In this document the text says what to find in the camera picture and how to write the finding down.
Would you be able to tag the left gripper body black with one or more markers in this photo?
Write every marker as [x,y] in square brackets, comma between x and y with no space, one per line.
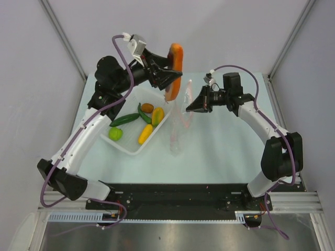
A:
[149,67]

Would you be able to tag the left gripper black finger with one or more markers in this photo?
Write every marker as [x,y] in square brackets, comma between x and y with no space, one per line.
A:
[163,62]
[165,77]

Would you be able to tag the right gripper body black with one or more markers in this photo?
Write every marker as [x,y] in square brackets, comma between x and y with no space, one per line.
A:
[218,98]

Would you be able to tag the orange red papaya slice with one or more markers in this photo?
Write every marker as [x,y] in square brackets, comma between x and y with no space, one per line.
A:
[175,55]

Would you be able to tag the clear zip top bag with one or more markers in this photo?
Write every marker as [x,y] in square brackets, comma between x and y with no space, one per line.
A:
[180,120]

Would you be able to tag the yellow green mango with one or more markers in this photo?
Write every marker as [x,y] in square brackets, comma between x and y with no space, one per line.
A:
[157,116]

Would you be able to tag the dark green cucumber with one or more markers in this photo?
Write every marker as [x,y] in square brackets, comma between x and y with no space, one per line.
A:
[124,119]

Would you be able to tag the yellow corn cob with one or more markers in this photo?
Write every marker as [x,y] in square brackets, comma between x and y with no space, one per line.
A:
[146,132]

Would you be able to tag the green chili pepper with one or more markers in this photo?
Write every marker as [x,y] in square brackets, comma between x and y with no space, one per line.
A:
[143,115]

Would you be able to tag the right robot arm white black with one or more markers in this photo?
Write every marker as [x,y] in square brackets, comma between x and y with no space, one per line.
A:
[283,151]

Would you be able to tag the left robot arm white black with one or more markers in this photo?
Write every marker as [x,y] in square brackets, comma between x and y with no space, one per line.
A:
[112,83]

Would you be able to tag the white plastic basket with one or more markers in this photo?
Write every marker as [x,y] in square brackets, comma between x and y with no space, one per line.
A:
[128,143]

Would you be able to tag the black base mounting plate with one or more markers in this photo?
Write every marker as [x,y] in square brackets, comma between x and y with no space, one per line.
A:
[182,202]

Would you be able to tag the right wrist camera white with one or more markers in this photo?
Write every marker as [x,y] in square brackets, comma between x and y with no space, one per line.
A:
[208,78]

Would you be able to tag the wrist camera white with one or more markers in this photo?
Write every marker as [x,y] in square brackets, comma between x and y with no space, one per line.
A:
[136,45]
[208,78]

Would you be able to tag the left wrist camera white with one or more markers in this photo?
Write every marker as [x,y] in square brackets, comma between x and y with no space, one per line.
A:
[136,45]

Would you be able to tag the aluminium frame rail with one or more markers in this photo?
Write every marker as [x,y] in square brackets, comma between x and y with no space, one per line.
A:
[282,202]

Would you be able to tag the white slotted cable duct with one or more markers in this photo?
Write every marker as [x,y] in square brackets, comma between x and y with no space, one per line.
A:
[80,217]

